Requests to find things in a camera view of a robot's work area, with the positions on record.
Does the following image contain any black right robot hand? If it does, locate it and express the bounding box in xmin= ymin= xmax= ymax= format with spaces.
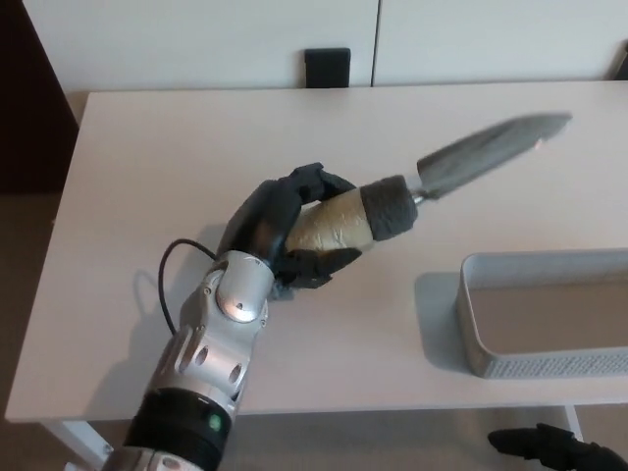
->
xmin=488 ymin=422 xmax=628 ymax=471

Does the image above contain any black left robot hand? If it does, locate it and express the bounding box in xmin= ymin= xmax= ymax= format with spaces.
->
xmin=218 ymin=161 xmax=365 ymax=291

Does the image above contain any garden trowel with taped handle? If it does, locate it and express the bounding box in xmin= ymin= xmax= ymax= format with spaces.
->
xmin=272 ymin=113 xmax=574 ymax=301

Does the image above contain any grey mesh container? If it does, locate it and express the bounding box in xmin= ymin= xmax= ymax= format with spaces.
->
xmin=459 ymin=248 xmax=628 ymax=381

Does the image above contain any white desk with metal legs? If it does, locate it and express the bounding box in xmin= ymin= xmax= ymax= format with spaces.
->
xmin=4 ymin=80 xmax=628 ymax=465

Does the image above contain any white cabinet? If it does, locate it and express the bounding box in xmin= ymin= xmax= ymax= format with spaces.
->
xmin=22 ymin=0 xmax=628 ymax=92

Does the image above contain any dark brown door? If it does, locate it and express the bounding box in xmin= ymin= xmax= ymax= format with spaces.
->
xmin=0 ymin=0 xmax=80 ymax=195

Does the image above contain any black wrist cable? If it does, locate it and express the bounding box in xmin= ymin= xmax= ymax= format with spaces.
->
xmin=157 ymin=238 xmax=220 ymax=338

